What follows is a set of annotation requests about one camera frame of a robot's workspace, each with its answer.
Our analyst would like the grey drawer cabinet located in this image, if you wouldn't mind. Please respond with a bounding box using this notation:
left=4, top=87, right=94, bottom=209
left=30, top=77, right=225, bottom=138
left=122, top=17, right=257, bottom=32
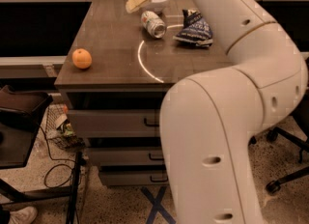
left=55, top=0, right=230, bottom=173

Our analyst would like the wire waste basket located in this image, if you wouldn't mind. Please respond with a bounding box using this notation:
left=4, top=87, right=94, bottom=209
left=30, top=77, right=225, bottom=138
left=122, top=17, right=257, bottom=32
left=45, top=104, right=84, bottom=150

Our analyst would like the white sneaker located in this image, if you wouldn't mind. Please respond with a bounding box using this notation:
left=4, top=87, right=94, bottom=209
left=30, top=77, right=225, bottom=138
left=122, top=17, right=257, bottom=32
left=8, top=207, right=38, bottom=224

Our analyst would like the orange fruit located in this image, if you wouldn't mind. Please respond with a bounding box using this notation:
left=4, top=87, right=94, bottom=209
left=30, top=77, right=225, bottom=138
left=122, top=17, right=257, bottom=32
left=72, top=48, right=92, bottom=70

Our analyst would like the black office chair base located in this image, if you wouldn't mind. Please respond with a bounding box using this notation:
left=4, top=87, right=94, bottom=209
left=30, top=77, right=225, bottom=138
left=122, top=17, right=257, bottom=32
left=248, top=98, right=309, bottom=195

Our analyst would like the black side table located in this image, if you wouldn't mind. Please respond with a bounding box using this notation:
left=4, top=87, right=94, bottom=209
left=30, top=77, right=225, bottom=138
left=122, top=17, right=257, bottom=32
left=0, top=85, right=83, bottom=224

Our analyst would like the green white 7up can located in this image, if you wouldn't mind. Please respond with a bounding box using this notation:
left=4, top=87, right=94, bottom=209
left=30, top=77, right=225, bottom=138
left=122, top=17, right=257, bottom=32
left=141, top=11, right=166, bottom=39

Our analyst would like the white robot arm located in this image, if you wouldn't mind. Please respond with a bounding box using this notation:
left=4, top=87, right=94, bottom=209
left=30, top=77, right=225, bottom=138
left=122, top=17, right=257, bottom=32
left=126, top=0, right=308, bottom=224

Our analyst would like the blue chip bag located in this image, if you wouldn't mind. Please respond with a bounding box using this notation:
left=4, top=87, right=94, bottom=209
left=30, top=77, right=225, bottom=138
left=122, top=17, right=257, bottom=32
left=173, top=10, right=212, bottom=47

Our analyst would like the bottom grey drawer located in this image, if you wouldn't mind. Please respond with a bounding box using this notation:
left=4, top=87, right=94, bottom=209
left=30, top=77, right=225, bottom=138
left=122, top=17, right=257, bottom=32
left=98, top=171, right=168, bottom=186

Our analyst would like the black cable on floor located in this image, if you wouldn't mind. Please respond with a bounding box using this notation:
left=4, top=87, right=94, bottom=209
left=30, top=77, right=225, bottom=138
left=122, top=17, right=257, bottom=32
left=38, top=123, right=78, bottom=189

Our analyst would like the top grey drawer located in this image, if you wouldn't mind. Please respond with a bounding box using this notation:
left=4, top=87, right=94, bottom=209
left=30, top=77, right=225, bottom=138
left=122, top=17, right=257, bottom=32
left=68, top=109, right=159, bottom=138

